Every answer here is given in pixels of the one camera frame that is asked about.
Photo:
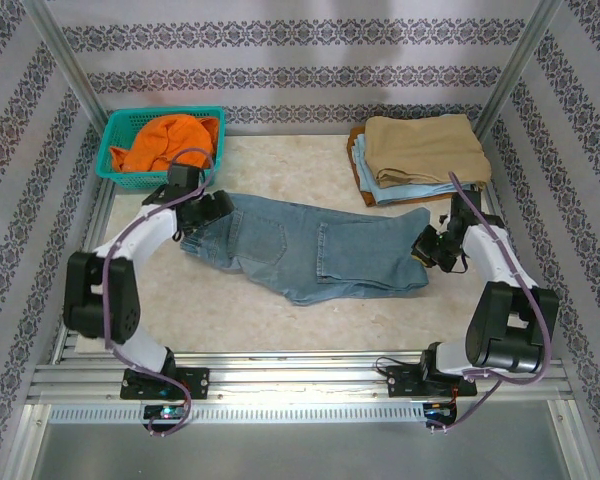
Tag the stack of folded clothes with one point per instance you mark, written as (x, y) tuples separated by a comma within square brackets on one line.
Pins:
[(368, 199)]

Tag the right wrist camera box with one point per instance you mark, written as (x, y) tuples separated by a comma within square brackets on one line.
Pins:
[(424, 242)]

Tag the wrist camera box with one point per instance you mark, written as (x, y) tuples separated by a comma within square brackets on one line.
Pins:
[(424, 242), (219, 205)]

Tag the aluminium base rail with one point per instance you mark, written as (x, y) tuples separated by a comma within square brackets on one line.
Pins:
[(305, 385)]

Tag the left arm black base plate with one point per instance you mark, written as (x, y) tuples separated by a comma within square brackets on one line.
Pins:
[(195, 382)]

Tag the tan folded trousers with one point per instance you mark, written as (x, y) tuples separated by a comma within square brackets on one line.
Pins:
[(420, 145)]

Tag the teal plastic basket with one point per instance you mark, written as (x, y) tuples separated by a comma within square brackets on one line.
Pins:
[(105, 171)]

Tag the light blue folded trousers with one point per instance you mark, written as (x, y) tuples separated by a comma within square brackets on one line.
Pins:
[(365, 165)]

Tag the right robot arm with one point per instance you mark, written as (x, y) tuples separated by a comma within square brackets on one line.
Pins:
[(485, 245)]

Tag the aluminium frame post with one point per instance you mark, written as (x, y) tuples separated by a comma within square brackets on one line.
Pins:
[(65, 55), (520, 55)]

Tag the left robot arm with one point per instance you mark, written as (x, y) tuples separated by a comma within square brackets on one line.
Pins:
[(140, 235)]

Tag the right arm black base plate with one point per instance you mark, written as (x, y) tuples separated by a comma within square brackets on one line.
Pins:
[(405, 382)]

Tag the orange garment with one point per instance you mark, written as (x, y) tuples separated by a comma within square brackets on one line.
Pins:
[(175, 135)]

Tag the blue denim jeans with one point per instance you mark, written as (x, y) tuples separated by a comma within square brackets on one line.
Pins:
[(300, 250)]

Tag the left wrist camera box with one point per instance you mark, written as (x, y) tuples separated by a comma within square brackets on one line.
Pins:
[(219, 205)]

